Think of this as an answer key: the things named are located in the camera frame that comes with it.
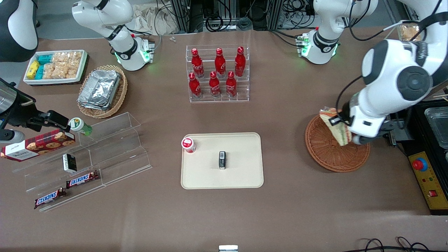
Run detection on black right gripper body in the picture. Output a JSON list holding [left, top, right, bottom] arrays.
[[0, 78, 38, 128]]

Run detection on stacked aluminium foil trays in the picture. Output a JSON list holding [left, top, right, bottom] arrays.
[[77, 69, 121, 111]]

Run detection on clear acrylic bottle rack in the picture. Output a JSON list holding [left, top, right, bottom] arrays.
[[185, 44, 250, 104]]

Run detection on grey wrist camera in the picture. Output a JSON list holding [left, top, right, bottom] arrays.
[[351, 134, 373, 146], [0, 129, 26, 144]]

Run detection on clear acrylic stepped shelf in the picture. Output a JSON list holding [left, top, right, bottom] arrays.
[[12, 112, 153, 213]]

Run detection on red emergency stop button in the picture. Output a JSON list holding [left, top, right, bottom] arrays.
[[412, 157, 428, 172]]

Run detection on beige plastic tray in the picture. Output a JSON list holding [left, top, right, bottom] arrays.
[[180, 132, 264, 190]]

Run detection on round brown wicker basket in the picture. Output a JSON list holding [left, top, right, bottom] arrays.
[[304, 113, 371, 173]]

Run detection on black sealing machine yellow panel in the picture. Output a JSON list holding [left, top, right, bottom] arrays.
[[384, 99, 448, 215]]

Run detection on yellow snack packet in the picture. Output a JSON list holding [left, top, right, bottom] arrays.
[[26, 60, 40, 80]]

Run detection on small black white box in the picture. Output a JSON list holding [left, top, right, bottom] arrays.
[[62, 153, 78, 173]]

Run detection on clear plastic container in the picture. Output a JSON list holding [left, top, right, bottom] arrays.
[[424, 106, 448, 150]]

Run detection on clear bag of snacks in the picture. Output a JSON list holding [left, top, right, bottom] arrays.
[[400, 24, 420, 41]]

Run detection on black floor cables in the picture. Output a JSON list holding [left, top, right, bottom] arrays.
[[350, 237, 436, 252]]

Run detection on crumpled beige cloth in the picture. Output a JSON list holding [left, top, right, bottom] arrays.
[[130, 4, 180, 36]]

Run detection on red tartan cookie box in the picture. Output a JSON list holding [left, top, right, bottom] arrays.
[[0, 128, 76, 162]]

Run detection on oval light wicker basket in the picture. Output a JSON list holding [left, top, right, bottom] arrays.
[[77, 64, 128, 119]]

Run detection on red cola bottle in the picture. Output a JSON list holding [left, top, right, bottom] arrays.
[[225, 71, 238, 98], [191, 48, 205, 78], [209, 71, 222, 98], [234, 46, 246, 78], [214, 48, 227, 78], [188, 72, 203, 99]]

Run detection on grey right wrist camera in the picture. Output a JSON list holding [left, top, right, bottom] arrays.
[[0, 129, 26, 144]]

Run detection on white wire basket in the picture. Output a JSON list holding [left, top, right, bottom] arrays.
[[383, 20, 422, 42]]

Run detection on white rectangular snack tray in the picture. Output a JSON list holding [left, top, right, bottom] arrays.
[[23, 49, 88, 86]]

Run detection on clear bag of crackers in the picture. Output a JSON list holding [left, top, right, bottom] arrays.
[[52, 51, 83, 69], [42, 63, 80, 80]]

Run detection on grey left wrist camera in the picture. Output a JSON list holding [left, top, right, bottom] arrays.
[[351, 134, 373, 146]]

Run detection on triangular sandwich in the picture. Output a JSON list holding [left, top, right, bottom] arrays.
[[319, 106, 352, 147]]

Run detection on Snickers chocolate bar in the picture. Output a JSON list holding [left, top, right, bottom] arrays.
[[65, 170, 100, 189], [34, 188, 67, 210]]

